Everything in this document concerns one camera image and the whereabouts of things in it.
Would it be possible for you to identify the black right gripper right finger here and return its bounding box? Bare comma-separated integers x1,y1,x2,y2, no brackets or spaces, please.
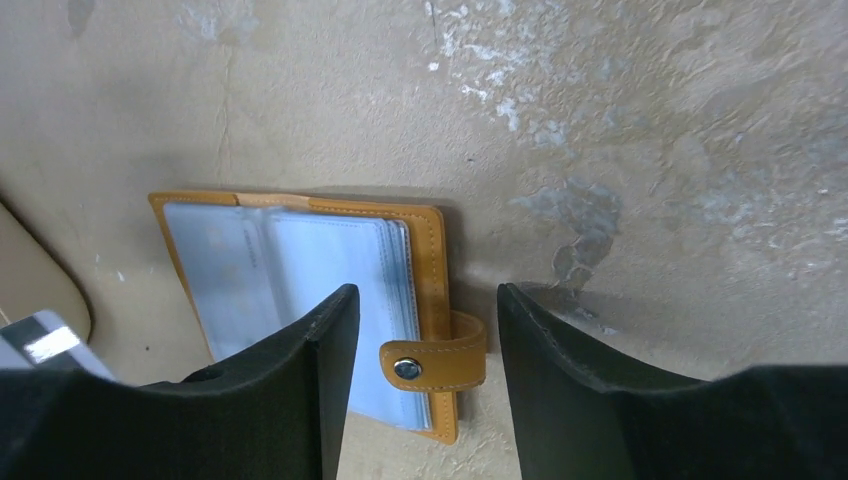
497,284,847,479

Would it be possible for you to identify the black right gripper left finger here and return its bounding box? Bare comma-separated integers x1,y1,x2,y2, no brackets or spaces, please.
1,284,359,479

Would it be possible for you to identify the yellow leather card holder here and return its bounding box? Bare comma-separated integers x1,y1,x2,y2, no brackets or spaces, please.
149,191,487,445

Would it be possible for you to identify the beige oval card tray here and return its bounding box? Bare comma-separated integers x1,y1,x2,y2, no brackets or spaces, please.
1,207,92,341

